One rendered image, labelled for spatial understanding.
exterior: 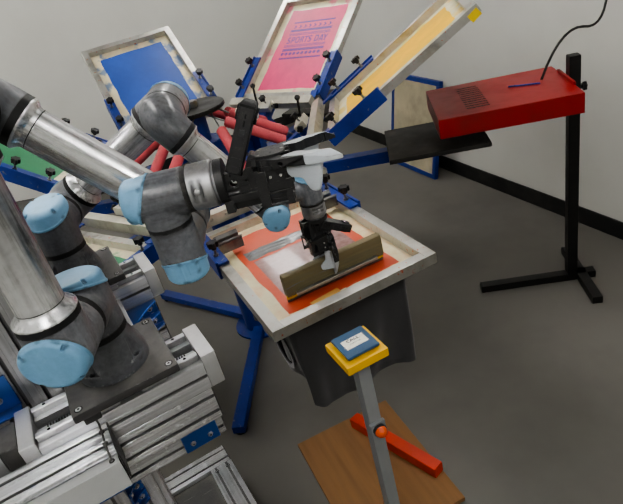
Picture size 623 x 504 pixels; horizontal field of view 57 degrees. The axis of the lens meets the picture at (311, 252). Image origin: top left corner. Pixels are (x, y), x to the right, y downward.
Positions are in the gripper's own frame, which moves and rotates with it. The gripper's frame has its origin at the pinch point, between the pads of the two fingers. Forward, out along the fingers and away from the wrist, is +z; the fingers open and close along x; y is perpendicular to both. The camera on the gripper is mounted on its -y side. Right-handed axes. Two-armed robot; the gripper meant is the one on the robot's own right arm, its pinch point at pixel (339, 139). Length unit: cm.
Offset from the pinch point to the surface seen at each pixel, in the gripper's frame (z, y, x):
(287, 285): -22, 56, -73
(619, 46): 155, 31, -210
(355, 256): 1, 55, -82
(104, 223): -102, 45, -154
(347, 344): -7, 65, -46
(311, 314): -16, 61, -61
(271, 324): -28, 61, -60
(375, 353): 0, 67, -43
